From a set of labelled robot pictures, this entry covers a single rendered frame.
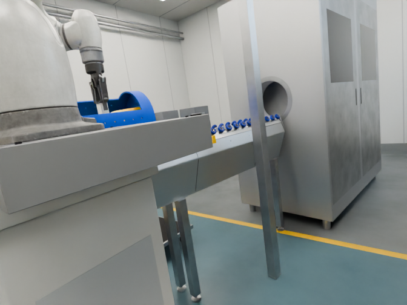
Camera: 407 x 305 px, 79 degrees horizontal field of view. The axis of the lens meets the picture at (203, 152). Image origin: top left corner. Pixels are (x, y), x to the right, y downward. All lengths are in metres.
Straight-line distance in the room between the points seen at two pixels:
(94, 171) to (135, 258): 0.26
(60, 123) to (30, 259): 0.24
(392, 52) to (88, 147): 4.83
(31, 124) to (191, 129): 0.29
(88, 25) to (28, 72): 0.68
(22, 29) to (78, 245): 0.39
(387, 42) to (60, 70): 4.78
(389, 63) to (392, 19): 0.64
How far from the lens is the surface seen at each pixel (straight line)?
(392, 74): 4.97
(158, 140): 0.46
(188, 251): 1.51
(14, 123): 0.56
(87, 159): 0.39
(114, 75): 5.43
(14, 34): 0.58
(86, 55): 1.19
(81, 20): 1.22
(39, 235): 0.49
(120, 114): 1.13
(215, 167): 1.51
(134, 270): 0.60
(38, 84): 0.56
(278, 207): 2.21
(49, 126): 0.55
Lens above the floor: 1.08
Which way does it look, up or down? 9 degrees down
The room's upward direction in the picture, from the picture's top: 8 degrees counter-clockwise
